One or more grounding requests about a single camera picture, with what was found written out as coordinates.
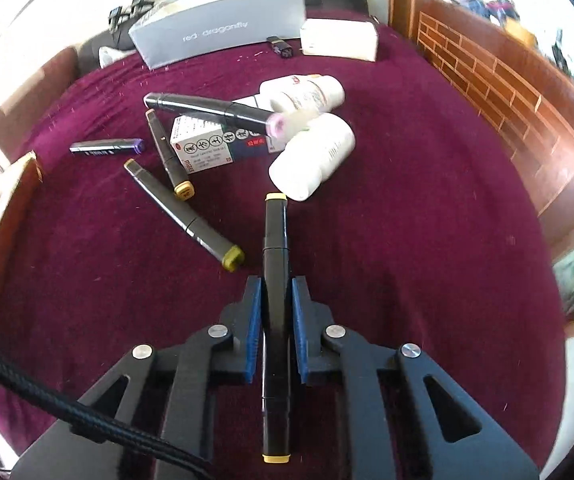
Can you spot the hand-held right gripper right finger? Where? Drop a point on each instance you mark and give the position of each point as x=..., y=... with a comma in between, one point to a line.
x=299, y=330

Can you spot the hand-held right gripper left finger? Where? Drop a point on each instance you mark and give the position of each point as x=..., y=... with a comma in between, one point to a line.
x=253, y=330

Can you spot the black marker with yellow caps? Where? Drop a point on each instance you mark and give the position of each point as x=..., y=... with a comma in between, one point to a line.
x=276, y=270

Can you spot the grey marker with olive caps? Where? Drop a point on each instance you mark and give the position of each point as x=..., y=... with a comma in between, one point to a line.
x=182, y=210

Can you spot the black marker with orange cap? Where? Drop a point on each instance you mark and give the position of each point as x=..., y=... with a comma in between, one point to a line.
x=168, y=152

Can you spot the black marker with pink cap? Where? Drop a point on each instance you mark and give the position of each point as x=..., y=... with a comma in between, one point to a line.
x=207, y=108

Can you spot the black marker with purple cap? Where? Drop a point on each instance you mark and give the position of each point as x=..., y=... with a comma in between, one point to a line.
x=107, y=146

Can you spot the gold rimmed white tray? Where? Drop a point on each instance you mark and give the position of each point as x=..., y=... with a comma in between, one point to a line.
x=9, y=210

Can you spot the maroon blanket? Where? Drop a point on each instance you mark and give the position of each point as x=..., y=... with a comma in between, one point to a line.
x=392, y=240

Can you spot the small printed white blue box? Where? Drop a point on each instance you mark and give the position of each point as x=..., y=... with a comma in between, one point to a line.
x=217, y=146

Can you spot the white plastic bottle red label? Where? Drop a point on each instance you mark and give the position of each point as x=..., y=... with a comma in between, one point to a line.
x=307, y=91

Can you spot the small black lighter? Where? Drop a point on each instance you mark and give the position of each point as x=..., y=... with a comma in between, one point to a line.
x=280, y=46

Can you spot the white cardboard box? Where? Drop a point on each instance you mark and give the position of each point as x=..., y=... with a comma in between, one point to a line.
x=339, y=37

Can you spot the grey shoe box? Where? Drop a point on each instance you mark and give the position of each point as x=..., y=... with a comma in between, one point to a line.
x=222, y=27

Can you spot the wooden brick pattern bed board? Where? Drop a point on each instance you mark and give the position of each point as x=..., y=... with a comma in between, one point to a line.
x=507, y=105

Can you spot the white plastic bag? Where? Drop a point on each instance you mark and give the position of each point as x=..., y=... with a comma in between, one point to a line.
x=112, y=55

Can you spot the black padded headboard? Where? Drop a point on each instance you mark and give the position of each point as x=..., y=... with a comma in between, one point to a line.
x=94, y=50

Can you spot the brown cushion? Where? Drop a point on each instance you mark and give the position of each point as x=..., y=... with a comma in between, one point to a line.
x=32, y=95

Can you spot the black power adapters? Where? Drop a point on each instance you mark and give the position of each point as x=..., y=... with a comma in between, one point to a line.
x=127, y=10

